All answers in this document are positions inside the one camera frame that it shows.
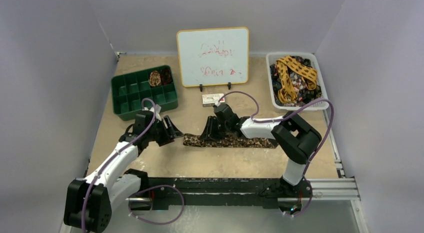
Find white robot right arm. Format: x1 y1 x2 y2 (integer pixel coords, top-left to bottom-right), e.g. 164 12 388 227
200 103 323 197

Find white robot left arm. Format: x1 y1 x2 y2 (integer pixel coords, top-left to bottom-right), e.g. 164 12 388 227
63 109 184 233

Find dark floral ties pile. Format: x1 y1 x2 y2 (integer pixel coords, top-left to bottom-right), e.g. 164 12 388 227
269 55 323 108

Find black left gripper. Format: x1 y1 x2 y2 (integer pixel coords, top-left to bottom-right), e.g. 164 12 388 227
145 116 182 147

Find whiteboard with yellow frame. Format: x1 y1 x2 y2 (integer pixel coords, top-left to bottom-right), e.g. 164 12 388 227
176 26 250 88

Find brown floral tie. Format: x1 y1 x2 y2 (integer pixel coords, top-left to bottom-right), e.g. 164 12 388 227
183 133 279 149

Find green compartment tray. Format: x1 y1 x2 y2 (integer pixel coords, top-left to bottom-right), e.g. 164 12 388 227
110 65 179 121

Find white plastic basket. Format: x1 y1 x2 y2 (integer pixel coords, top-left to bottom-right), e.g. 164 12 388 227
266 51 329 112

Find rolled yellow patterned tie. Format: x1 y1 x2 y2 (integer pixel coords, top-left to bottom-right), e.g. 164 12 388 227
148 70 162 88

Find rolled dark red tie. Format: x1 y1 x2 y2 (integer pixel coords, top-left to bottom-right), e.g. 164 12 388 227
160 67 173 86

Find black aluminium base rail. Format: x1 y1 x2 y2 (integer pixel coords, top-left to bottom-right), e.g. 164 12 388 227
69 175 361 213

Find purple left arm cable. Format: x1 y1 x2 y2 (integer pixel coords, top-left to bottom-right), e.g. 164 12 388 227
81 97 185 233

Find yellow spotted tie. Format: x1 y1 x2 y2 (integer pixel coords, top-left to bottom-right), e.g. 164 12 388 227
275 55 319 105

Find small white cardboard box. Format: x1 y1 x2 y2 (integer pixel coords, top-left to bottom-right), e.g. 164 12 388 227
202 93 225 107

